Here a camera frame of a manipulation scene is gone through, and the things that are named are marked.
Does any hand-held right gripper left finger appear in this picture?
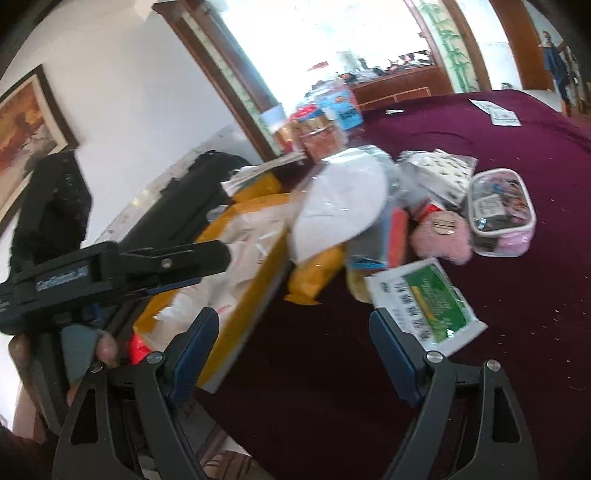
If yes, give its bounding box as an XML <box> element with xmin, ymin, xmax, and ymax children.
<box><xmin>50</xmin><ymin>307</ymin><xmax>220</xmax><ymax>480</ymax></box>

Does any red lid plastic jar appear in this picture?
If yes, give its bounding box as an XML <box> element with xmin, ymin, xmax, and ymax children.
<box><xmin>293</xmin><ymin>105</ymin><xmax>350</xmax><ymax>163</ymax></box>

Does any yellow knotted headband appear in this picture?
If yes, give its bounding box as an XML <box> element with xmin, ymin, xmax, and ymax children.
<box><xmin>283</xmin><ymin>244</ymin><xmax>348</xmax><ymax>306</ymax></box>

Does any black bag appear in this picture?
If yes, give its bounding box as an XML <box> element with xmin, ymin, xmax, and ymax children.
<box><xmin>111</xmin><ymin>151</ymin><xmax>254</xmax><ymax>274</ymax></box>

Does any pink fluffy plush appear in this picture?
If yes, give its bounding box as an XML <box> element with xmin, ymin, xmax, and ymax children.
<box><xmin>412</xmin><ymin>210</ymin><xmax>474</xmax><ymax>267</ymax></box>

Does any black fuzzy cloth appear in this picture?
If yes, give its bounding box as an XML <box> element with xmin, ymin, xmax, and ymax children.
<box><xmin>9</xmin><ymin>150</ymin><xmax>93</xmax><ymax>274</ymax></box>

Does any green white wipes packet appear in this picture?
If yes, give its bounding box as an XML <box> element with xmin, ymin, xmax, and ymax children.
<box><xmin>365</xmin><ymin>257</ymin><xmax>489</xmax><ymax>357</ymax></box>

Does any yellow clear-front bag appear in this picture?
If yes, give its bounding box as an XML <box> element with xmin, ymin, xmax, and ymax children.
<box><xmin>131</xmin><ymin>194</ymin><xmax>296</xmax><ymax>394</ymax></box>

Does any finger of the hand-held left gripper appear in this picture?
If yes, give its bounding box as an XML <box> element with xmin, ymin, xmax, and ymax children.
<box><xmin>117</xmin><ymin>239</ymin><xmax>232</xmax><ymax>290</ymax></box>
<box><xmin>97</xmin><ymin>279</ymin><xmax>190</xmax><ymax>321</ymax></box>

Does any white padded item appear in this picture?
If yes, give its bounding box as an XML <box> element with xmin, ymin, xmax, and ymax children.
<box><xmin>286</xmin><ymin>148</ymin><xmax>393</xmax><ymax>267</ymax></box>

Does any framed painting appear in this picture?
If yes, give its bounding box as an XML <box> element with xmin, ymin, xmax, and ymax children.
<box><xmin>0</xmin><ymin>65</ymin><xmax>80</xmax><ymax>237</ymax></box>

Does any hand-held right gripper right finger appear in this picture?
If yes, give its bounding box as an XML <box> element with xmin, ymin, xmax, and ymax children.
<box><xmin>368</xmin><ymin>307</ymin><xmax>541</xmax><ymax>480</ymax></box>

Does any orange snack packet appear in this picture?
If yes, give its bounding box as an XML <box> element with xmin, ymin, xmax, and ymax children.
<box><xmin>272</xmin><ymin>122</ymin><xmax>302</xmax><ymax>156</ymax></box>

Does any wooden cabinet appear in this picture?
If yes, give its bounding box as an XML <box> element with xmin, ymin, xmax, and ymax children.
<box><xmin>351</xmin><ymin>66</ymin><xmax>455</xmax><ymax>112</ymax></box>

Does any patterned white packet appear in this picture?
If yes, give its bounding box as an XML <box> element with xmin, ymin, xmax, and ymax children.
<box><xmin>399</xmin><ymin>148</ymin><xmax>478</xmax><ymax>208</ymax></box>

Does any person's left forearm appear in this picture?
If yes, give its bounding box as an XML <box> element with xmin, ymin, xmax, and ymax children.
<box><xmin>0</xmin><ymin>383</ymin><xmax>61</xmax><ymax>480</ymax></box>

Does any blue snack packet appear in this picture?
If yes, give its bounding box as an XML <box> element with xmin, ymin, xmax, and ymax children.
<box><xmin>318</xmin><ymin>88</ymin><xmax>365</xmax><ymax>131</ymax></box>

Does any person's left hand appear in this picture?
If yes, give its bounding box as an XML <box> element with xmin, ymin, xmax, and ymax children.
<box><xmin>95</xmin><ymin>331</ymin><xmax>122</xmax><ymax>369</ymax></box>

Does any teal packet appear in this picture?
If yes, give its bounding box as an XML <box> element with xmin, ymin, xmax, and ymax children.
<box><xmin>346</xmin><ymin>194</ymin><xmax>393</xmax><ymax>274</ymax></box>

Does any bamboo print panel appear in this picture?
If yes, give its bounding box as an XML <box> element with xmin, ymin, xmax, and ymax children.
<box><xmin>417</xmin><ymin>0</ymin><xmax>482</xmax><ymax>94</ymax></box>

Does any wooden window frame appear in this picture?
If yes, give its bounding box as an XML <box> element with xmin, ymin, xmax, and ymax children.
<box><xmin>154</xmin><ymin>0</ymin><xmax>279</xmax><ymax>161</ymax></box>

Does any clear cosmetic pouch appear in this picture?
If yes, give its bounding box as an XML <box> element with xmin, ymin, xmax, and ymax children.
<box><xmin>466</xmin><ymin>168</ymin><xmax>537</xmax><ymax>257</ymax></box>

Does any maroon tablecloth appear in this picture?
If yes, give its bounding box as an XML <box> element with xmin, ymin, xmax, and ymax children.
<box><xmin>198</xmin><ymin>89</ymin><xmax>591</xmax><ymax>480</ymax></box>

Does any flat white packet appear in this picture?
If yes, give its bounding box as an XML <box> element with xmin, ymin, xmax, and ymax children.
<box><xmin>221</xmin><ymin>154</ymin><xmax>306</xmax><ymax>195</ymax></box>

